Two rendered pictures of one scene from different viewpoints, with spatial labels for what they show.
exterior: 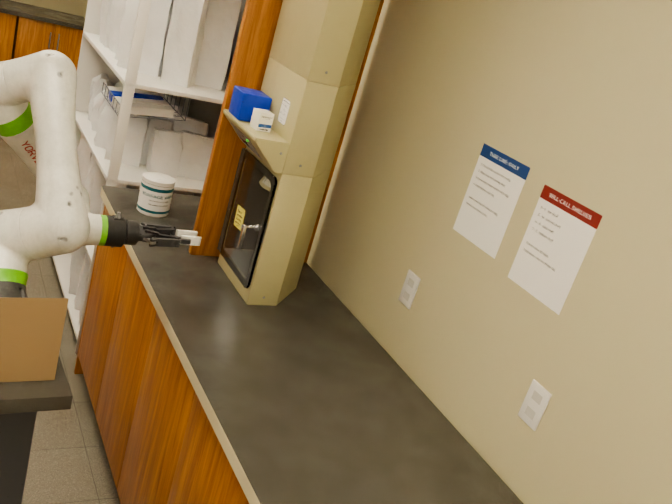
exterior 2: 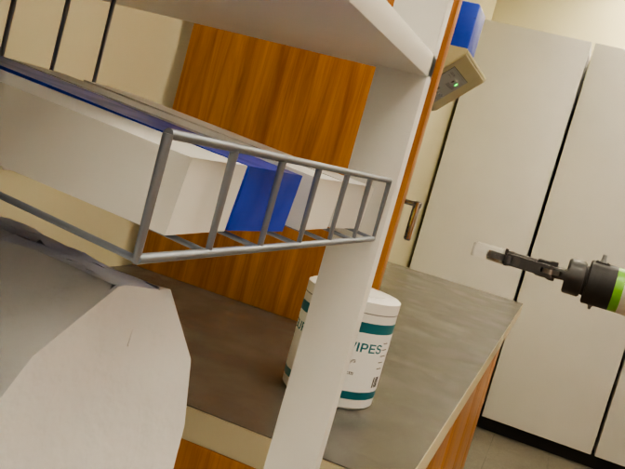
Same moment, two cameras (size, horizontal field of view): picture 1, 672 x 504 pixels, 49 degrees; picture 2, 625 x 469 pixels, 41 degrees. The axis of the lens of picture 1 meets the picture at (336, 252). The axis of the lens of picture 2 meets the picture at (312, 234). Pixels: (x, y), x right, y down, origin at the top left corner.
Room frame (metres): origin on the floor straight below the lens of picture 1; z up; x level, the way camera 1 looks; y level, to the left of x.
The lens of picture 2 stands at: (3.57, 1.57, 1.26)
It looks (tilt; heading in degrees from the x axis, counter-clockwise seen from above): 6 degrees down; 230
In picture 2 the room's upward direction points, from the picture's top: 16 degrees clockwise
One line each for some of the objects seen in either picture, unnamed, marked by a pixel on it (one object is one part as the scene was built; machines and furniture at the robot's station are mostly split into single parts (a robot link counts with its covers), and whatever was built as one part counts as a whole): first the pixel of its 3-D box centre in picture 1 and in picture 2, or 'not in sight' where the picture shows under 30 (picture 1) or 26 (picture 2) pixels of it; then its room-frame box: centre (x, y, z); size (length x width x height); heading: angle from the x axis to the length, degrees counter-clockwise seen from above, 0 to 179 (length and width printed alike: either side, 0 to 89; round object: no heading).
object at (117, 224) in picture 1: (114, 230); (598, 282); (2.01, 0.65, 1.15); 0.09 x 0.06 x 0.12; 33
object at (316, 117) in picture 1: (290, 185); not in sight; (2.42, 0.22, 1.32); 0.32 x 0.25 x 0.77; 33
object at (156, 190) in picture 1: (155, 194); (340, 340); (2.79, 0.77, 1.01); 0.13 x 0.13 x 0.15
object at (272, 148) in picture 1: (251, 140); (444, 81); (2.32, 0.37, 1.46); 0.32 x 0.12 x 0.10; 33
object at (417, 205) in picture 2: (246, 236); (405, 217); (2.24, 0.29, 1.17); 0.05 x 0.03 x 0.10; 123
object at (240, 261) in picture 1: (245, 217); not in sight; (2.35, 0.33, 1.19); 0.30 x 0.01 x 0.40; 33
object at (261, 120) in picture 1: (261, 120); not in sight; (2.28, 0.35, 1.54); 0.05 x 0.05 x 0.06; 41
